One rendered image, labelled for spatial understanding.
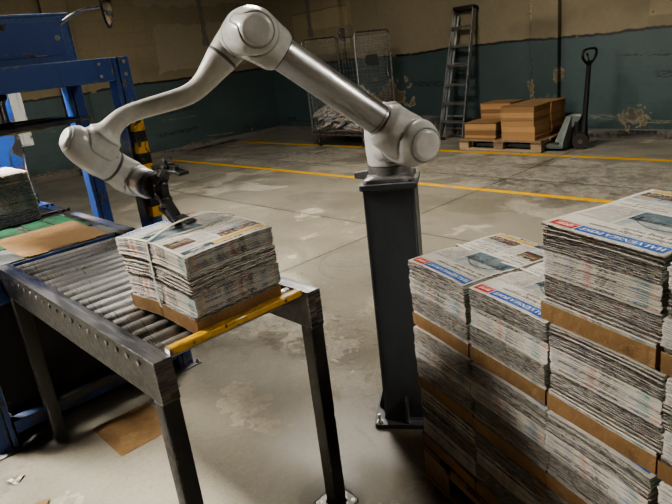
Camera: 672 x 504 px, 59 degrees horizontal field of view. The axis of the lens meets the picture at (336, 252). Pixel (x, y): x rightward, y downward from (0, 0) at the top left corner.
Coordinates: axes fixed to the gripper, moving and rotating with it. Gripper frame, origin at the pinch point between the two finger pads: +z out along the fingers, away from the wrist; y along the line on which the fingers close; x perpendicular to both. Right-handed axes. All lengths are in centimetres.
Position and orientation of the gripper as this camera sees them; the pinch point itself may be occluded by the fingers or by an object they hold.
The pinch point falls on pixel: (185, 196)
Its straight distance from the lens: 169.2
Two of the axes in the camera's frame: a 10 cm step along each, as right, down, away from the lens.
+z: 7.0, 2.4, -6.7
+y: 0.6, 9.2, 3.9
